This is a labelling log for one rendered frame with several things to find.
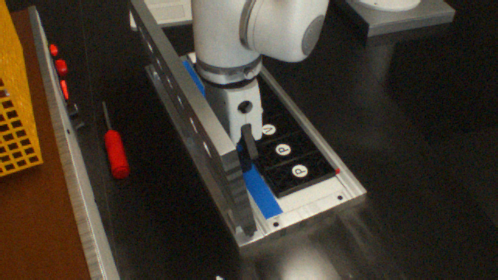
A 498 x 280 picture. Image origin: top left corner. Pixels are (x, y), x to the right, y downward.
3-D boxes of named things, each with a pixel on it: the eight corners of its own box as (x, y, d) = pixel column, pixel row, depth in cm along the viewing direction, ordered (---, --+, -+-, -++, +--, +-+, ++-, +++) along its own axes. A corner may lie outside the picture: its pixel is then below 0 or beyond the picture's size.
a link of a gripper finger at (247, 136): (262, 146, 59) (255, 164, 64) (237, 98, 62) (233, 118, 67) (254, 149, 59) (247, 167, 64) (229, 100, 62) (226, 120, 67)
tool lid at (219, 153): (236, 148, 47) (219, 155, 47) (259, 236, 62) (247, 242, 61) (128, -26, 75) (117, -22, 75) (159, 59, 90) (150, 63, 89)
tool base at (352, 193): (364, 201, 69) (369, 186, 66) (239, 254, 63) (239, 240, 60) (241, 47, 97) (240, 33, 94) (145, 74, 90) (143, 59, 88)
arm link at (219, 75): (275, 60, 56) (275, 79, 58) (244, 24, 61) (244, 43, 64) (211, 78, 53) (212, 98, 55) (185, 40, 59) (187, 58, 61)
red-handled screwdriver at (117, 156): (132, 176, 72) (128, 165, 70) (114, 182, 71) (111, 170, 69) (112, 106, 84) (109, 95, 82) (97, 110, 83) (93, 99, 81)
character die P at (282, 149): (317, 155, 73) (318, 149, 72) (261, 176, 70) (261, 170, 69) (302, 134, 76) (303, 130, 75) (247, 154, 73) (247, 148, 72)
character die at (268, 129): (301, 134, 76) (302, 130, 75) (247, 154, 73) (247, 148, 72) (287, 117, 79) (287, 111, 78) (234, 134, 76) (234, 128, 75)
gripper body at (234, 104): (273, 76, 57) (270, 140, 65) (239, 35, 63) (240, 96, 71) (217, 93, 55) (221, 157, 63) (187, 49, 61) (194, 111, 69)
